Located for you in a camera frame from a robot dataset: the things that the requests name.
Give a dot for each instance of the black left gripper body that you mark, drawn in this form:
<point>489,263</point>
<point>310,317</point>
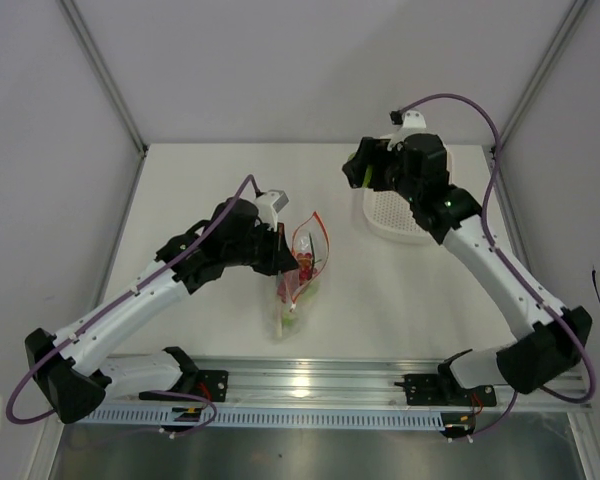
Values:
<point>255,252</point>

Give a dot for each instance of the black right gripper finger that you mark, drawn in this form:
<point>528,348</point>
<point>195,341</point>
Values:
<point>387,166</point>
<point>371,146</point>

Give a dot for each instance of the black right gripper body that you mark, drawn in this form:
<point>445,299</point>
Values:
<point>404,184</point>

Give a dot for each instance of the green apple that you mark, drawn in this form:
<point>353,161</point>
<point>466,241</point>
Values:
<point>359,170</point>

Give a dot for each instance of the red grape bunch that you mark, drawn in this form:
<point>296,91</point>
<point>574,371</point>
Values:
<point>291,285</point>

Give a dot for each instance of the clear orange-zipper zip bag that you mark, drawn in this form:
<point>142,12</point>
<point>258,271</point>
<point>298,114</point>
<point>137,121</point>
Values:
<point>314,224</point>

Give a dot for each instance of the white cauliflower with green leaves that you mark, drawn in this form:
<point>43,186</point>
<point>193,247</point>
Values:
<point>290,312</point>

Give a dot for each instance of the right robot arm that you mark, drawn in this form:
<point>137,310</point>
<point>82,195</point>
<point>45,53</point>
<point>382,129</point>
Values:
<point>549,337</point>

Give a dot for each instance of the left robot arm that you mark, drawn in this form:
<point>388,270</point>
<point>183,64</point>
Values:
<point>73,368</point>

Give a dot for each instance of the white perforated plastic basket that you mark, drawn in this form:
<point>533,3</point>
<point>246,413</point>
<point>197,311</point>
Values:
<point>391,217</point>

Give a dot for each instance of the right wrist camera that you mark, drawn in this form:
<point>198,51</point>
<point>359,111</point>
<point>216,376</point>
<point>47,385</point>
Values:
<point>408,122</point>

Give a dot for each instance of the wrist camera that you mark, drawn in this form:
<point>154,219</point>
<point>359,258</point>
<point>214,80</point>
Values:
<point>408,122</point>
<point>269,205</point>

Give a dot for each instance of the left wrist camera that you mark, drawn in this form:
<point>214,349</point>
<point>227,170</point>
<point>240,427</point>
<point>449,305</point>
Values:
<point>269,205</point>

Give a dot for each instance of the aluminium mounting rail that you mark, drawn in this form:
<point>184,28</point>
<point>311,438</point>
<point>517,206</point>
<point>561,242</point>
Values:
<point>303,383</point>

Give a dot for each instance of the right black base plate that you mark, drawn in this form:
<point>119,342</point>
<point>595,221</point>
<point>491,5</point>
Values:
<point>439,390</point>

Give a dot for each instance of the right aluminium frame post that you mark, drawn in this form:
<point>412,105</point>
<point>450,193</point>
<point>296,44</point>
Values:
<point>555,49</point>

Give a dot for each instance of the aluminium frame post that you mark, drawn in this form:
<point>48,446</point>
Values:
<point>555,49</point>
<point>88,45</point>

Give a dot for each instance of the slotted white cable duct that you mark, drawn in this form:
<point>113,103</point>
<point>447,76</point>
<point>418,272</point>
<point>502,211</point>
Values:
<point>172,416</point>

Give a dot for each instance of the left aluminium frame post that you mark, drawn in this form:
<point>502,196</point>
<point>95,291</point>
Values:
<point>88,45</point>

